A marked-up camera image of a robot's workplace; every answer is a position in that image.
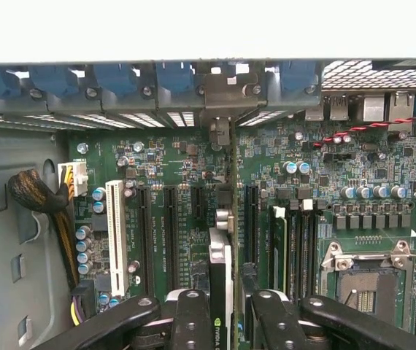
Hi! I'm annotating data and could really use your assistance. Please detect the black RAM slot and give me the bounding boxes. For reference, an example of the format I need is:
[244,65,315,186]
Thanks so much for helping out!
[288,200,300,296]
[300,198,313,298]
[310,203,320,298]

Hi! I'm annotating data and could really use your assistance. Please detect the CPU socket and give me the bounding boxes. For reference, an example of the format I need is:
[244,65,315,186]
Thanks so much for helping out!
[319,240,416,333]

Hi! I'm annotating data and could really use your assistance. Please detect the white expansion slot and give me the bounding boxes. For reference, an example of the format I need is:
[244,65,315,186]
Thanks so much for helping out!
[104,179,129,298]

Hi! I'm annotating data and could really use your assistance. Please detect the short black expansion slot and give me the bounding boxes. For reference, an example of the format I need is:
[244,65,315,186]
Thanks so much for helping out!
[191,184,206,219]

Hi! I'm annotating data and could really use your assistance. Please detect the green motherboard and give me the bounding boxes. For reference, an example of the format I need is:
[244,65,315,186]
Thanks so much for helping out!
[67,93,416,340]

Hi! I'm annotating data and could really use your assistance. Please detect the black open PC case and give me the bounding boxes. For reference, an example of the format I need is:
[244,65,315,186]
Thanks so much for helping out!
[0,58,416,350]

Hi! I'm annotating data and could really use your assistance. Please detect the black plug coloured wires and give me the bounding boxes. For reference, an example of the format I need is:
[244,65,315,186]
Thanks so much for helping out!
[69,279,98,327]

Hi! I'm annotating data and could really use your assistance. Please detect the braided motherboard power cable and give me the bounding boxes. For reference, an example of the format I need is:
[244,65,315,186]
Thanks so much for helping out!
[7,160,89,292]

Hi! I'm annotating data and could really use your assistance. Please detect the red black twisted wire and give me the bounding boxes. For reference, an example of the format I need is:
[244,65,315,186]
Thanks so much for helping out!
[312,111,416,149]

